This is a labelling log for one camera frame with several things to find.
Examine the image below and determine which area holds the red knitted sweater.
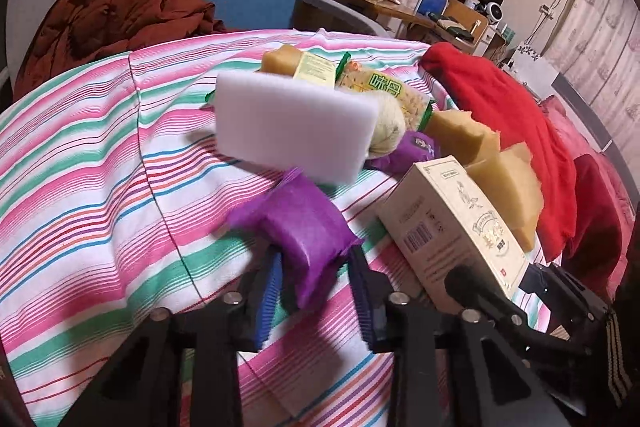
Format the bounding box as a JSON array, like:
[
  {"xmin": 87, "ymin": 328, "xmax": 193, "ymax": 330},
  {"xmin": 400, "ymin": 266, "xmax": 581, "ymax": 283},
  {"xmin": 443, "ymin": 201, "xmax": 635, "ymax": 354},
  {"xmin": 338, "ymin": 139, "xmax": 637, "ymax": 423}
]
[{"xmin": 420, "ymin": 42, "xmax": 577, "ymax": 261}]

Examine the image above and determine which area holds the white melamine sponge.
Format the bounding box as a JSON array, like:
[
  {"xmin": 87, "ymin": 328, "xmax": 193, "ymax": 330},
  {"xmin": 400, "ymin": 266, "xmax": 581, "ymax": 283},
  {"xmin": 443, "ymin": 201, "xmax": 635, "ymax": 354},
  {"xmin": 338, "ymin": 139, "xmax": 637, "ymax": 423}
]
[{"xmin": 213, "ymin": 70, "xmax": 378, "ymax": 184}]

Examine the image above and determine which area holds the beige printed carton box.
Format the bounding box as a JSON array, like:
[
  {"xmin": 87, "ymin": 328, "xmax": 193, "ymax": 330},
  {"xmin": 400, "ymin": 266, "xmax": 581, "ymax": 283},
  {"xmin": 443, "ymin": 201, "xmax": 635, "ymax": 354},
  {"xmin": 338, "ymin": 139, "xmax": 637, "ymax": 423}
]
[{"xmin": 378, "ymin": 156, "xmax": 528, "ymax": 313}]

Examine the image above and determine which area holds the purple packet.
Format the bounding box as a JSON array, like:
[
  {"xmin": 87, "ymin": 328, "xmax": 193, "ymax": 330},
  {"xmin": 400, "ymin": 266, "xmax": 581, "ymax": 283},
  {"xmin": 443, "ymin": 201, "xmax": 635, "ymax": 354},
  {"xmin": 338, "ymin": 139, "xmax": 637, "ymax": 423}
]
[
  {"xmin": 364, "ymin": 131, "xmax": 439, "ymax": 176},
  {"xmin": 227, "ymin": 169, "xmax": 363, "ymax": 310}
]

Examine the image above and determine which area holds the tan sponge block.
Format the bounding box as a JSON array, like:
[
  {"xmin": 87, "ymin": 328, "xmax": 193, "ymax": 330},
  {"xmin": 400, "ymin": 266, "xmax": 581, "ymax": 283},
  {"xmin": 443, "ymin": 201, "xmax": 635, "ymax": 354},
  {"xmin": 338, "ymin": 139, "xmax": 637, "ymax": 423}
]
[
  {"xmin": 424, "ymin": 109, "xmax": 500, "ymax": 166},
  {"xmin": 465, "ymin": 142, "xmax": 544, "ymax": 253}
]

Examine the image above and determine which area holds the striped pink green tablecloth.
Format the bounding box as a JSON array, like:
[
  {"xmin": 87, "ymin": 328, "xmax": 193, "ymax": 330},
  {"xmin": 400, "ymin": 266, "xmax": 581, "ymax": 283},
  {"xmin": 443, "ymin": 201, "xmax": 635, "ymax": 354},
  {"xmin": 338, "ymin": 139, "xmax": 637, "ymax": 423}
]
[{"xmin": 0, "ymin": 28, "xmax": 557, "ymax": 427}]

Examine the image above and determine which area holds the dark red puffer jacket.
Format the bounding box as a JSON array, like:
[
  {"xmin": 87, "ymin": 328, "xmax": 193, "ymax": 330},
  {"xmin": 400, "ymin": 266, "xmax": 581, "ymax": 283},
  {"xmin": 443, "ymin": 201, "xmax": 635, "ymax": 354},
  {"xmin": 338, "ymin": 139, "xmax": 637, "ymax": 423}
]
[{"xmin": 13, "ymin": 0, "xmax": 227, "ymax": 101}]

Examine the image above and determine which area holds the green noodle snack packet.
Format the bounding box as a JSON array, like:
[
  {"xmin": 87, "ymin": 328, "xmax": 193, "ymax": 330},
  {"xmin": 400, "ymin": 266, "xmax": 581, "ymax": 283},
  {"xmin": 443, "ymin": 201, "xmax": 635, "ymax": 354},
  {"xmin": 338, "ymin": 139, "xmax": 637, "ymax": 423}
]
[{"xmin": 333, "ymin": 51, "xmax": 437, "ymax": 134}]

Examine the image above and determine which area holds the blue folding chair back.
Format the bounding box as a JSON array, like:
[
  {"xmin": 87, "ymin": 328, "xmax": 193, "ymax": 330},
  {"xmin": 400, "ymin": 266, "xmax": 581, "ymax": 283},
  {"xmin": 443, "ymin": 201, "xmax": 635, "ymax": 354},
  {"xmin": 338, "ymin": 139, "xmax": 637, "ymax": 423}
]
[{"xmin": 416, "ymin": 0, "xmax": 449, "ymax": 16}]

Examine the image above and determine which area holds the wooden side desk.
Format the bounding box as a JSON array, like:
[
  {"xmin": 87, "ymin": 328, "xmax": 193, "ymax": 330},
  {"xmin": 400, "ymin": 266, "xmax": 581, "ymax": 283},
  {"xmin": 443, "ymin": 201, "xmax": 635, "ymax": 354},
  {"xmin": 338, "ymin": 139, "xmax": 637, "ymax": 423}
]
[{"xmin": 333, "ymin": 0, "xmax": 488, "ymax": 55}]

